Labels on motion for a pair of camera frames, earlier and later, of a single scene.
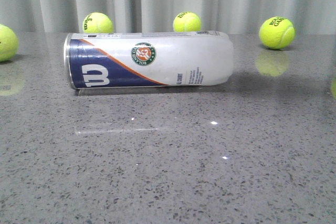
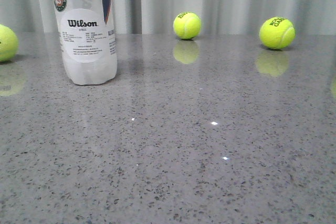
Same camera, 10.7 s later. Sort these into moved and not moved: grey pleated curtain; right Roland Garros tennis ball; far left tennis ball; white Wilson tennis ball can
Moved: white Wilson tennis ball can
Not moved: far left tennis ball; right Roland Garros tennis ball; grey pleated curtain
